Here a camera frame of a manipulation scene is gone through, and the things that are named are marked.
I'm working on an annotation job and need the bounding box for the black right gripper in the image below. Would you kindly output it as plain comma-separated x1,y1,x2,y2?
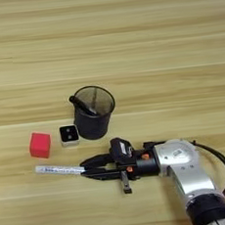
78,147,162,201

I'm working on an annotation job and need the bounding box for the white marker black cap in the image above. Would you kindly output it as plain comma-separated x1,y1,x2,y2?
33,159,87,181

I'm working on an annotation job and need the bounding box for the black mesh pen cup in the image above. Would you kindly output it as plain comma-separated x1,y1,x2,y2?
68,82,120,143

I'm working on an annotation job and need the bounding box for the black marker pen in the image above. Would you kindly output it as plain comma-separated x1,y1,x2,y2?
67,93,100,119

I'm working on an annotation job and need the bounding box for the small black box white label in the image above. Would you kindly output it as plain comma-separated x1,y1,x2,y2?
109,135,137,166

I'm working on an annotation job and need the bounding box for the small black white cube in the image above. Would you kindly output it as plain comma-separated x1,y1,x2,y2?
58,123,81,149

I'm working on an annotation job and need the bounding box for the red cube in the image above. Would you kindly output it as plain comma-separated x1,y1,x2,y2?
27,130,54,161

